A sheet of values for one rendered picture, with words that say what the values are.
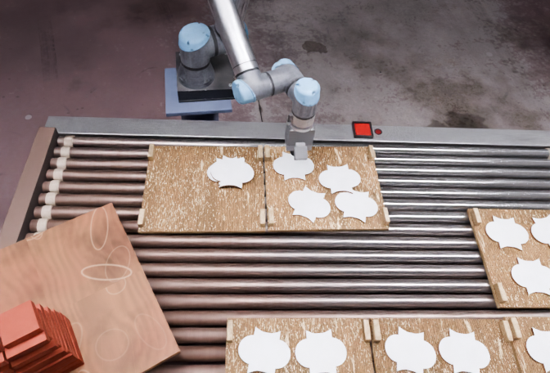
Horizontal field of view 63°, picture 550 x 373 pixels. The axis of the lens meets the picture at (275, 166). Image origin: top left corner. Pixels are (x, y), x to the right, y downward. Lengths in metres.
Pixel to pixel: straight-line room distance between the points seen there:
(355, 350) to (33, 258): 0.94
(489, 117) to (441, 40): 0.84
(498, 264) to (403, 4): 3.00
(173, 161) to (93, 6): 2.57
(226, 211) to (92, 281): 0.46
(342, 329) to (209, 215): 0.55
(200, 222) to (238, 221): 0.12
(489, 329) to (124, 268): 1.08
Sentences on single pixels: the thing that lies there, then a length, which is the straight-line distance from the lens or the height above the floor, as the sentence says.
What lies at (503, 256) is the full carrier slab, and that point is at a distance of 1.69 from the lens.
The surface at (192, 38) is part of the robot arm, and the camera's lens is 1.76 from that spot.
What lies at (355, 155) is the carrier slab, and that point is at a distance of 1.71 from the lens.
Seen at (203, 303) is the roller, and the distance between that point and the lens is 1.41.
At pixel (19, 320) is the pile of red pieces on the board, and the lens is 1.08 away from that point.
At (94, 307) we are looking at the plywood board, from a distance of 1.33.
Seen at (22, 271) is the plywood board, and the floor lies 1.04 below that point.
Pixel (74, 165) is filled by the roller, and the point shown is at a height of 0.91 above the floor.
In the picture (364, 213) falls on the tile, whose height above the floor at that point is 0.94.
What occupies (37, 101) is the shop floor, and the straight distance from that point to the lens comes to 3.36.
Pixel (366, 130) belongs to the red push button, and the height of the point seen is 0.93.
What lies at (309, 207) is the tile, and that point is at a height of 0.94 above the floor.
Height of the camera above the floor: 2.25
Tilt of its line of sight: 54 degrees down
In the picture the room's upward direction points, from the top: 7 degrees clockwise
